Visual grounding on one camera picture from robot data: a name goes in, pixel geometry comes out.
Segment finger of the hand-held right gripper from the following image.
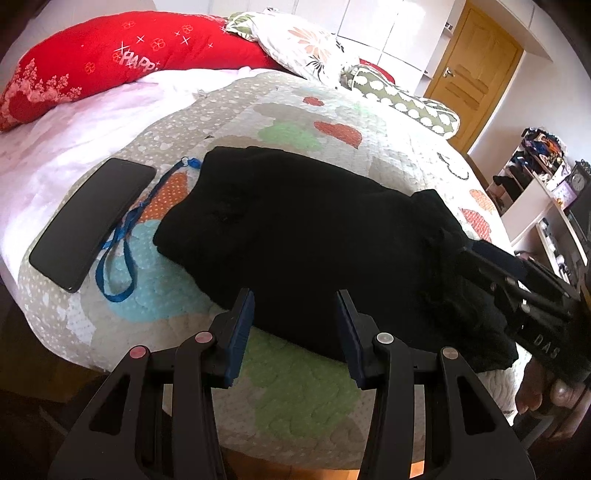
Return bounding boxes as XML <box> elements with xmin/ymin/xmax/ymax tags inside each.
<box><xmin>471</xmin><ymin>241</ymin><xmax>529</xmax><ymax>280</ymax></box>
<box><xmin>458</xmin><ymin>248</ymin><xmax>532</xmax><ymax>317</ymax></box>

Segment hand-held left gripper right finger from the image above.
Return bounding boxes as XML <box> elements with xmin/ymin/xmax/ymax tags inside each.
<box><xmin>335</xmin><ymin>290</ymin><xmax>532</xmax><ymax>480</ymax></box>

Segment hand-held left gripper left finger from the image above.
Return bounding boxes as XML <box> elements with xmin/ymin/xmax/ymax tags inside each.
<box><xmin>48</xmin><ymin>287</ymin><xmax>256</xmax><ymax>480</ymax></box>

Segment black pants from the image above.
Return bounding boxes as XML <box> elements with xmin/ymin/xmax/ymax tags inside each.
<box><xmin>152</xmin><ymin>146</ymin><xmax>520</xmax><ymax>372</ymax></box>

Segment person's right hand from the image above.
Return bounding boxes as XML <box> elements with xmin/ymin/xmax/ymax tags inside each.
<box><xmin>515</xmin><ymin>360</ymin><xmax>583</xmax><ymax>418</ymax></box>

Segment white shelf with clutter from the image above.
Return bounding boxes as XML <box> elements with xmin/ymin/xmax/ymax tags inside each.
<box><xmin>501</xmin><ymin>175</ymin><xmax>591</xmax><ymax>287</ymax></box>

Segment patchwork quilt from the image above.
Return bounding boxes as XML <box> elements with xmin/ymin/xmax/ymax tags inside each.
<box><xmin>18</xmin><ymin>69</ymin><xmax>520</xmax><ymax>472</ymax></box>

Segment small desk clock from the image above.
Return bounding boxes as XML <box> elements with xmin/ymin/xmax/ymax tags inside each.
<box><xmin>570</xmin><ymin>159</ymin><xmax>591</xmax><ymax>195</ymax></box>

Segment green pillow with white clouds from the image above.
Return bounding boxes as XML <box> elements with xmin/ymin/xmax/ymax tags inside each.
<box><xmin>342</xmin><ymin>65</ymin><xmax>462</xmax><ymax>139</ymax></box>

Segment black smartphone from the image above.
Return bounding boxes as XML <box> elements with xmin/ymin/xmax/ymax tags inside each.
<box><xmin>28</xmin><ymin>157</ymin><xmax>158</xmax><ymax>294</ymax></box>

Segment wooden door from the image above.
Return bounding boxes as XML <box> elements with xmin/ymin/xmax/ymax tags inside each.
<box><xmin>424</xmin><ymin>0</ymin><xmax>525</xmax><ymax>153</ymax></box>

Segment white wardrobe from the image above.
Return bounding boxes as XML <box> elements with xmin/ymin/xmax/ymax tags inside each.
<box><xmin>157</xmin><ymin>0</ymin><xmax>467</xmax><ymax>84</ymax></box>

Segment white bed sheet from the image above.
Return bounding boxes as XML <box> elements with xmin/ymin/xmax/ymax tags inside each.
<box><xmin>0</xmin><ymin>68</ymin><xmax>269</xmax><ymax>278</ymax></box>

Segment white floral pillow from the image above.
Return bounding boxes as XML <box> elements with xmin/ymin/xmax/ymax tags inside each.
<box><xmin>225</xmin><ymin>10</ymin><xmax>361</xmax><ymax>88</ymax></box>

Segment red embroidered pillow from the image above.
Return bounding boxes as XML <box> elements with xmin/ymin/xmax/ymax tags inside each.
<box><xmin>0</xmin><ymin>11</ymin><xmax>282</xmax><ymax>132</ymax></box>

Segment blue lanyard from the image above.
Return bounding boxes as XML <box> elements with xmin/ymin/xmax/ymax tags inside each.
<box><xmin>95</xmin><ymin>157</ymin><xmax>203</xmax><ymax>303</ymax></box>

